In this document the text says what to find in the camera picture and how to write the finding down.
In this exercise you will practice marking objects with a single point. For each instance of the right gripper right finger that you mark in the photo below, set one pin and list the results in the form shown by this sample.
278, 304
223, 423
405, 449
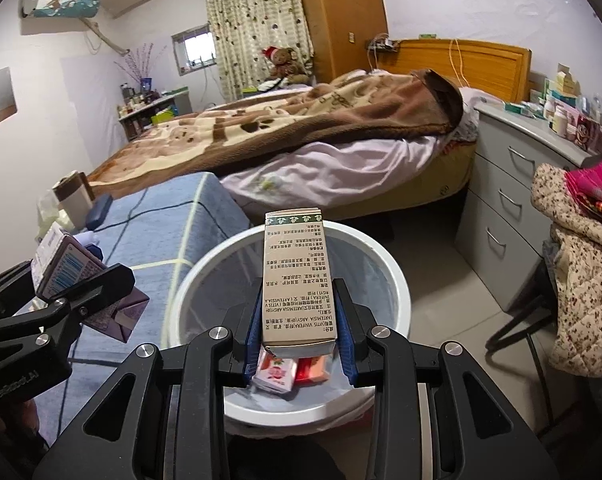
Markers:
476, 433

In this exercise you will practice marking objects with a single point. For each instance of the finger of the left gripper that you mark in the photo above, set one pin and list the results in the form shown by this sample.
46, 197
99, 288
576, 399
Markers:
16, 288
78, 302

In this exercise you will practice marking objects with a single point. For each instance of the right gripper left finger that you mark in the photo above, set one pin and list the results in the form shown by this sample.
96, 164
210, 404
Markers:
161, 412

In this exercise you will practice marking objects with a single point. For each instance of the purple white carton box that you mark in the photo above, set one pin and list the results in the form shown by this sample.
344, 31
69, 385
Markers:
61, 262

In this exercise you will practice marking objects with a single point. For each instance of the beige medicine box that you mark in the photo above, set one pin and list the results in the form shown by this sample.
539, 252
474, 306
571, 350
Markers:
298, 311

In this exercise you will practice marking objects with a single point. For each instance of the lilac foam net sleeve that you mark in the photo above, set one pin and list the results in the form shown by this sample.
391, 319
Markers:
87, 238

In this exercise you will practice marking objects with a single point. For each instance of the white round trash bin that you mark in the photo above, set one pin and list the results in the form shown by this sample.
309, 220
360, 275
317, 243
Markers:
219, 280

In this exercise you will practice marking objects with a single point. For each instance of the pink trash box in bin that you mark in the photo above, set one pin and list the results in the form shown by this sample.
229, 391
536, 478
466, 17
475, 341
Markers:
274, 374

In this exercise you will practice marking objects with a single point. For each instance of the blue checked table cloth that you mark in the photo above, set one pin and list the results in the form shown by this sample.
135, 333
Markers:
160, 233

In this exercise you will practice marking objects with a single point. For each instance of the dark blue glasses case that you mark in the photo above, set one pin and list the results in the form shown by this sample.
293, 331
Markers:
99, 211

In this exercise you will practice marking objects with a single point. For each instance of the grey brown lidded cup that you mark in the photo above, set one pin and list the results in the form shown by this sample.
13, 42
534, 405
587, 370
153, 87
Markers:
75, 196

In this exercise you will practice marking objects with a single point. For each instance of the tissue pack in plastic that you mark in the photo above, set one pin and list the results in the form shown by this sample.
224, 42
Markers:
49, 212

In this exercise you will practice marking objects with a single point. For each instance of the cluttered side desk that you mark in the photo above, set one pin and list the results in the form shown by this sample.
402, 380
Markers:
139, 117

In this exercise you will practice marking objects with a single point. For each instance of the grey drawer nightstand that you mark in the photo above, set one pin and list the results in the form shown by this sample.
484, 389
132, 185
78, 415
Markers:
501, 234

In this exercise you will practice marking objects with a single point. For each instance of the pink bed sheet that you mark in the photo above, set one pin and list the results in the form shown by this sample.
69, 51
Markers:
325, 175

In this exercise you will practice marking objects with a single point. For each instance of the small window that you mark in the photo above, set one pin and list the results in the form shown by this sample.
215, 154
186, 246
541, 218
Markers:
194, 49

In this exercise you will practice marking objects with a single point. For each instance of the brown teddy bear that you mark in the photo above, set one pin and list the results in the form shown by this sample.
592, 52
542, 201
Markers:
286, 66

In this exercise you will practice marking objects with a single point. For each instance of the pink striped cloth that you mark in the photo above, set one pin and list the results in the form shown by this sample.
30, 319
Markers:
585, 188

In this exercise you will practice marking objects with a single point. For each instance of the patterned window curtain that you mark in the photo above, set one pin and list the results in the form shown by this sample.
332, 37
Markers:
243, 29

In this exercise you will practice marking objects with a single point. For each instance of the white pill bottle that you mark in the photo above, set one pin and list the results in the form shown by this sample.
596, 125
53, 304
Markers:
560, 122

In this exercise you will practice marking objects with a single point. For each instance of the orange wooden wardrobe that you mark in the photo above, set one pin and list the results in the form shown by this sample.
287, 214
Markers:
340, 31

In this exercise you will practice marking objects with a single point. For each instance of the orange wooden headboard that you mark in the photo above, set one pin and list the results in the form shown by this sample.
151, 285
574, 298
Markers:
497, 69

